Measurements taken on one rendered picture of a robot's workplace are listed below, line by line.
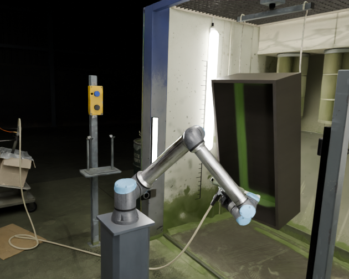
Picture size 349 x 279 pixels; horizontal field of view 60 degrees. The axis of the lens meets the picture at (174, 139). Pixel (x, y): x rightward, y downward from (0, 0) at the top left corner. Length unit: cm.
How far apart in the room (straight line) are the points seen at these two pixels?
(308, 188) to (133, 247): 211
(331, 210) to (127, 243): 131
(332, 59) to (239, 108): 104
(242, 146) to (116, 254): 156
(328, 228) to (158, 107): 199
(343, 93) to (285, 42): 242
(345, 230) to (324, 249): 197
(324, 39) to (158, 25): 160
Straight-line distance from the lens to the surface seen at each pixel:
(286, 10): 263
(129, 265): 221
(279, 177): 243
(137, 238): 214
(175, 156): 205
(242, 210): 189
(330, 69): 335
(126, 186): 205
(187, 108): 309
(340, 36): 329
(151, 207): 310
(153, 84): 286
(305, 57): 368
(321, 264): 138
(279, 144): 234
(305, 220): 346
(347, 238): 329
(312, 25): 345
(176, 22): 305
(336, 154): 124
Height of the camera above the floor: 156
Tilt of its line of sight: 10 degrees down
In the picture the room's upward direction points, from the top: 2 degrees clockwise
